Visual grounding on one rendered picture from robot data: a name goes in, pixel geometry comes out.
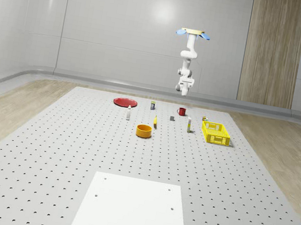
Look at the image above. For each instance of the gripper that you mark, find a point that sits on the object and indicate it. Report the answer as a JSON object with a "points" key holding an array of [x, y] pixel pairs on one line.
{"points": [[187, 81]]}

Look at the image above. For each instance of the red mug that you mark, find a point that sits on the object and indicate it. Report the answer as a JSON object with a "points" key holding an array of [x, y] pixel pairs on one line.
{"points": [[182, 112]]}

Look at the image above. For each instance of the grey cube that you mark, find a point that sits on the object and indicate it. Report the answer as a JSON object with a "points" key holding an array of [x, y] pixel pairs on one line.
{"points": [[171, 118]]}

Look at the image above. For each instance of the puzzle cube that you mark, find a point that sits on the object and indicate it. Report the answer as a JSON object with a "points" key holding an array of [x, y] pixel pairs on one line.
{"points": [[205, 118]]}

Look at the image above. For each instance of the flat-sided can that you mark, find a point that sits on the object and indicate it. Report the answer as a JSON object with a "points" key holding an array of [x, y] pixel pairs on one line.
{"points": [[153, 105]]}

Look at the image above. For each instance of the white and yellow carton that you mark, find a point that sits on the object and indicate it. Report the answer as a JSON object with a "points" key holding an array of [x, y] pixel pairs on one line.
{"points": [[188, 125]]}

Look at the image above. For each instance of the drone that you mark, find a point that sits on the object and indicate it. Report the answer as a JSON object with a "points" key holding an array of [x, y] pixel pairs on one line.
{"points": [[193, 31]]}

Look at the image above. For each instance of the banana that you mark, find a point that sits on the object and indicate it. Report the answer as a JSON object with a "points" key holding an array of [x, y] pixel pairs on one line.
{"points": [[155, 122]]}

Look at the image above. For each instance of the red plate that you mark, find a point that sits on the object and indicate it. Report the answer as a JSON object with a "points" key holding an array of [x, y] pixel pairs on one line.
{"points": [[125, 102]]}

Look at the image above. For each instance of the yellow basket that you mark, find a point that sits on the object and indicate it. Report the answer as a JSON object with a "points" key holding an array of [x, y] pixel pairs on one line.
{"points": [[219, 140]]}

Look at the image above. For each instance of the small white bottle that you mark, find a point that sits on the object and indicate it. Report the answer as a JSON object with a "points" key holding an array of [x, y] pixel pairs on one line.
{"points": [[128, 114]]}

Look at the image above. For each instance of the yellow bowl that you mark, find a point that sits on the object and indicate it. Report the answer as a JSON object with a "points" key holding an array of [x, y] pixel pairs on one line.
{"points": [[143, 133]]}

